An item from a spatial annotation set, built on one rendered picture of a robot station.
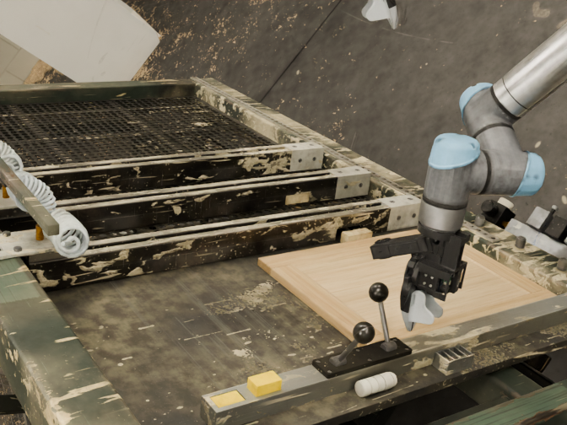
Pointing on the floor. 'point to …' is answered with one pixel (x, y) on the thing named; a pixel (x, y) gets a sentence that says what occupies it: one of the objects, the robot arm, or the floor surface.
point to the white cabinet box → (81, 36)
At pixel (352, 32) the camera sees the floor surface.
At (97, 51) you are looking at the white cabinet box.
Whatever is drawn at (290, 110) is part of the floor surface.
